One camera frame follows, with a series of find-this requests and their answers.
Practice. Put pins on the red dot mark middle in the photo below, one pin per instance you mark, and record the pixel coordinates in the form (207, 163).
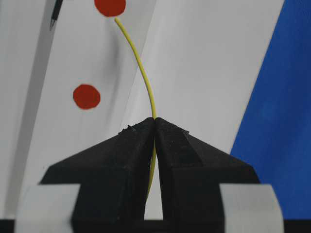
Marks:
(110, 8)

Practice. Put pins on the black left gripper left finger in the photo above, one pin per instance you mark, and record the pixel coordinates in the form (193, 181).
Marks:
(113, 177)

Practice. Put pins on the blue table mat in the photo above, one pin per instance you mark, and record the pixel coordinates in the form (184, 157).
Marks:
(275, 133)

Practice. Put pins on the red soldering iron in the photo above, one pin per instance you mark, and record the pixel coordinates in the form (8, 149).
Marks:
(55, 13)

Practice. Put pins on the large white board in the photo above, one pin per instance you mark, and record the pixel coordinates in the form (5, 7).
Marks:
(202, 58)

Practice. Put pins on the red dot mark left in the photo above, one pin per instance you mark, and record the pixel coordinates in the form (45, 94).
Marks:
(86, 96)

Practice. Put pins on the red dot mark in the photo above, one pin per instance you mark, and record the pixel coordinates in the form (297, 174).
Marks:
(110, 8)
(86, 96)

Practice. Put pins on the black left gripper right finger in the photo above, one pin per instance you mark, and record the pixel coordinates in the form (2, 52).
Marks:
(190, 172)

